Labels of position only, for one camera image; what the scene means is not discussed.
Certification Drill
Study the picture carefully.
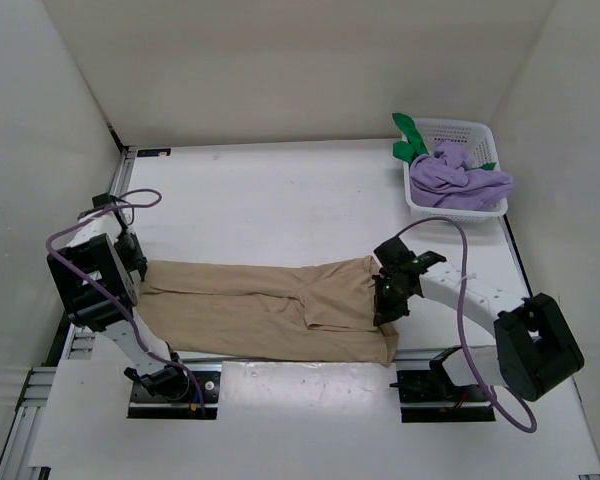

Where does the aluminium frame rail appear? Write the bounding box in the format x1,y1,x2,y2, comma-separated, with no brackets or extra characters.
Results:
0,144,136,480

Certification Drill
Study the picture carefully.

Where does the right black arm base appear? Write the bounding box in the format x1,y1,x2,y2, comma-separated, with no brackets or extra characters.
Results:
390,370,495,423

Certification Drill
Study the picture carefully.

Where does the blue label sticker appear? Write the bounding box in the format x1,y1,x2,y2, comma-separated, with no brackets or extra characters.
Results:
136,148,171,158

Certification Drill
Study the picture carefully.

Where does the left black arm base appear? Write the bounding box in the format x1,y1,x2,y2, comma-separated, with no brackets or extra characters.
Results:
124,366,221,420

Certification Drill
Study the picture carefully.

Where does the white plastic basket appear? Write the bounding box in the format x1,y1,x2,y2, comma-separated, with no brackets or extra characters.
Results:
403,117,508,223

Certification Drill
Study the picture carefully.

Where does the green t shirt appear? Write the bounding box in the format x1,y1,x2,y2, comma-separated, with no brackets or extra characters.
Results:
392,112,429,165

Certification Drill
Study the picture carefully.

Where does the front aluminium table rail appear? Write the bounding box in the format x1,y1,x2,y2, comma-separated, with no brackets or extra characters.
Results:
182,344,549,366

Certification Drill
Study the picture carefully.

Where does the beige t shirt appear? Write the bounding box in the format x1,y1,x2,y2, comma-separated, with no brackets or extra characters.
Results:
137,256,399,355

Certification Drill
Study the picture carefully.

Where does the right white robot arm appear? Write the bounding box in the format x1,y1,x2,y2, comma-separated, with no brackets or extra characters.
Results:
374,238,584,401

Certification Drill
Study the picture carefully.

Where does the purple t shirt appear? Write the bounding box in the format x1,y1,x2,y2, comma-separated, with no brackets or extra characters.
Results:
408,140,514,211

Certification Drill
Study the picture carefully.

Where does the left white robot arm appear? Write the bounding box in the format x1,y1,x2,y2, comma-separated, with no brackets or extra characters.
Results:
46,193,192,402

